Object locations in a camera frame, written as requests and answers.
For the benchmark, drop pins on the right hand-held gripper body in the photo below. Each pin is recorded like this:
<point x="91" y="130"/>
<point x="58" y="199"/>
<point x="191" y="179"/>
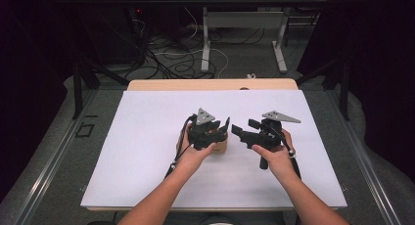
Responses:
<point x="269" y="137"/>

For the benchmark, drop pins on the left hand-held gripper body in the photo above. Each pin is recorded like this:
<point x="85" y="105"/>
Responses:
<point x="204" y="137"/>

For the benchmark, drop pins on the round wooden pen holder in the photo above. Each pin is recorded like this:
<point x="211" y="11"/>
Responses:
<point x="221" y="147"/>

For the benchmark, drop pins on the person's left hand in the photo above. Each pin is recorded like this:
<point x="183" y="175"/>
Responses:
<point x="192" y="159"/>

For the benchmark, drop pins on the person's right hand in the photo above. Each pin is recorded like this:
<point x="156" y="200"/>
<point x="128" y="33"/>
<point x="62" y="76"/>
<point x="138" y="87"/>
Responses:
<point x="277" y="166"/>

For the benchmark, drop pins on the light wooden table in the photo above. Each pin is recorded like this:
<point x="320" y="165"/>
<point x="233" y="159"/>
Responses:
<point x="195" y="84"/>

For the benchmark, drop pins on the white plug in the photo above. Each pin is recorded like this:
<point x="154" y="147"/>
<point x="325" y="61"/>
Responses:
<point x="251" y="76"/>

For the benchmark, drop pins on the white table mat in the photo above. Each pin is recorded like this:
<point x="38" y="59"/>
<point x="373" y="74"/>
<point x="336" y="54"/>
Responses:
<point x="208" y="192"/>

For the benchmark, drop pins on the white desk with metal legs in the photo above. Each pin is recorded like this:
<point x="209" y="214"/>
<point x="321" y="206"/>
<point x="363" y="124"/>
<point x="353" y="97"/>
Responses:
<point x="205" y="39"/>

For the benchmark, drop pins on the black metal stand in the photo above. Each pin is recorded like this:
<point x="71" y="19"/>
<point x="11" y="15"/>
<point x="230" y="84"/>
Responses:
<point x="77" y="88"/>
<point x="344" y="88"/>

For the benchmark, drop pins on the dark curtain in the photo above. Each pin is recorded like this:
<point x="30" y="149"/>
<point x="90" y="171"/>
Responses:
<point x="26" y="88"/>
<point x="385" y="88"/>

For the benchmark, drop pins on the black computer tower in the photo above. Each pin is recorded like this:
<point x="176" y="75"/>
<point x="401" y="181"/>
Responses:
<point x="114" y="39"/>

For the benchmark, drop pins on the metal floor rail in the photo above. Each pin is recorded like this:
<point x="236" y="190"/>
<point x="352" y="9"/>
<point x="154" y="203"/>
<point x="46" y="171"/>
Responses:
<point x="54" y="159"/>
<point x="362" y="159"/>

